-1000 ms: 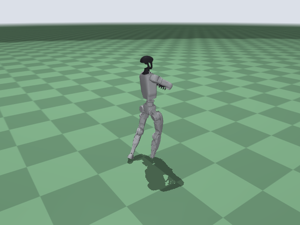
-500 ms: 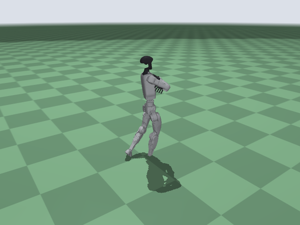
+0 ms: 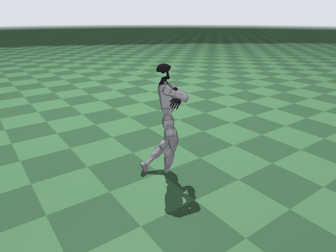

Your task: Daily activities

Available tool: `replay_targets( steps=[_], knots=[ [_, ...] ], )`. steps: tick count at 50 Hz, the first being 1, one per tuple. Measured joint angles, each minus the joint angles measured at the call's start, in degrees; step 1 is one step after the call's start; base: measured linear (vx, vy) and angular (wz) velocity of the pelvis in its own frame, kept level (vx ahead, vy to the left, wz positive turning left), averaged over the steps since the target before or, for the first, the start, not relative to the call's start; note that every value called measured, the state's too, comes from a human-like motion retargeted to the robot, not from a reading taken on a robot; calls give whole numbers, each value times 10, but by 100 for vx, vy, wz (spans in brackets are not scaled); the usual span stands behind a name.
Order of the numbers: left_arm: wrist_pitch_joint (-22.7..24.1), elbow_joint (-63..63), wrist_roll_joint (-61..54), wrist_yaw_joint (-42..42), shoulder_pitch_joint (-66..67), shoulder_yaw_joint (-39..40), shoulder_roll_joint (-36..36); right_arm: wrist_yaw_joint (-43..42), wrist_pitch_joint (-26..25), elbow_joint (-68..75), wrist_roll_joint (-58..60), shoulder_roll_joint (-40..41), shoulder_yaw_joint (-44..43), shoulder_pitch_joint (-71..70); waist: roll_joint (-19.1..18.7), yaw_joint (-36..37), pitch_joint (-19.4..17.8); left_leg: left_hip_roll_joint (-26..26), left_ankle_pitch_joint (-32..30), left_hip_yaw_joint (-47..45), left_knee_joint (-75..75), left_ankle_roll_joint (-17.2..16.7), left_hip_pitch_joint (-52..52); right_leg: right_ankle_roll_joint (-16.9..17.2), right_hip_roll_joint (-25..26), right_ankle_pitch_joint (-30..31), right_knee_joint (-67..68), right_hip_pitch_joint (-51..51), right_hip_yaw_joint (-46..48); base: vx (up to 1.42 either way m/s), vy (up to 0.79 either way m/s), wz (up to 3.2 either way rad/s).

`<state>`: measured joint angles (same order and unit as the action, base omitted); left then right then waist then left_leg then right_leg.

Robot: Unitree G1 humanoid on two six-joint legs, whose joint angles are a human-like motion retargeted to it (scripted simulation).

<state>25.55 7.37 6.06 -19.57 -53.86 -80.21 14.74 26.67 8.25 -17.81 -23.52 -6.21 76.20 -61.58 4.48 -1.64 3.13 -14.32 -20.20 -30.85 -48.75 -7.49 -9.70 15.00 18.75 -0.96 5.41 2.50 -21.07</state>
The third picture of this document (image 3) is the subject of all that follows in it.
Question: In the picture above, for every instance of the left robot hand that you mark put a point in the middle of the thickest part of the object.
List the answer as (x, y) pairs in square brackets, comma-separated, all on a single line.
[(175, 101)]

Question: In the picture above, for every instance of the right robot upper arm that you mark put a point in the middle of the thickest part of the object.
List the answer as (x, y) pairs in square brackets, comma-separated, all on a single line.
[(170, 92)]

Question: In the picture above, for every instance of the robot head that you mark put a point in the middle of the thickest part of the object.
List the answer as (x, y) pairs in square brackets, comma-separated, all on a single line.
[(164, 68)]

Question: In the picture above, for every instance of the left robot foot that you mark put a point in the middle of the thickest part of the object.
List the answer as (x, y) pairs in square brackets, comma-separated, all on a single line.
[(144, 166)]

